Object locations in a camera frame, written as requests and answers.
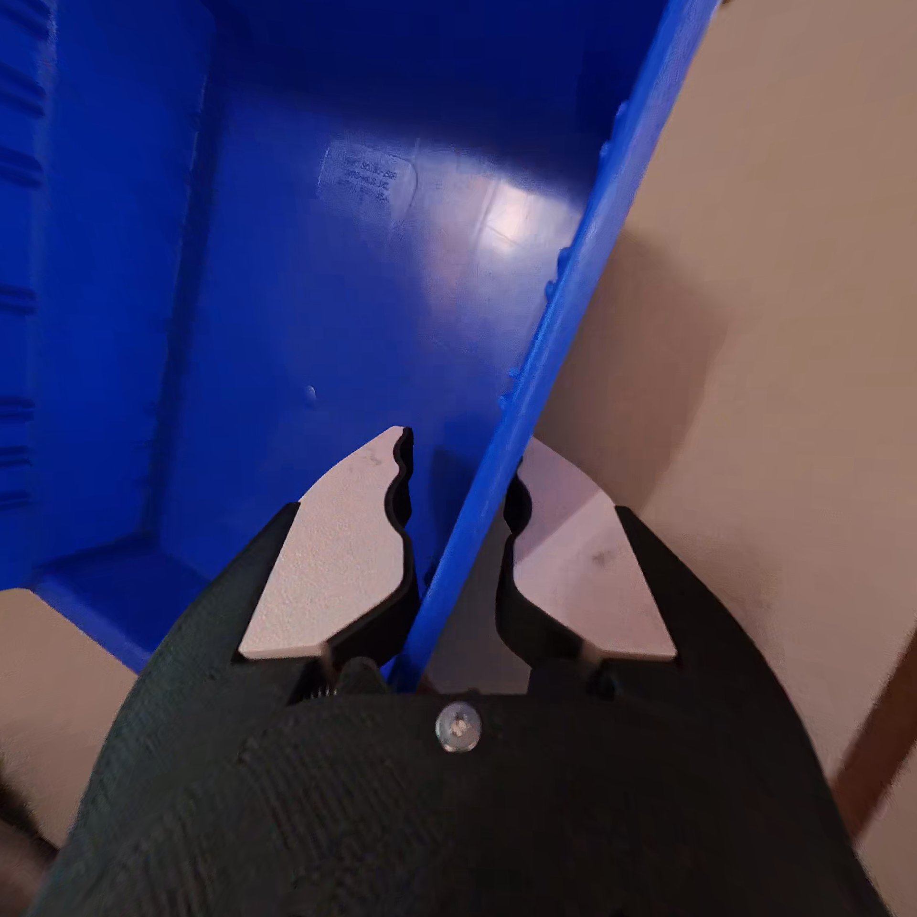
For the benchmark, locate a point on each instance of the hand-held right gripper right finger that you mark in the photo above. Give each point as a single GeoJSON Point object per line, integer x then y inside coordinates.
{"type": "Point", "coordinates": [594, 573]}

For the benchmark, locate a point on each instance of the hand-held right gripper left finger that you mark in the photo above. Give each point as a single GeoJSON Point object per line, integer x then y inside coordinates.
{"type": "Point", "coordinates": [337, 559]}

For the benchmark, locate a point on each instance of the blue plastic bin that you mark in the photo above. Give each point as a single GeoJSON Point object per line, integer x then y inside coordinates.
{"type": "Point", "coordinates": [322, 286]}

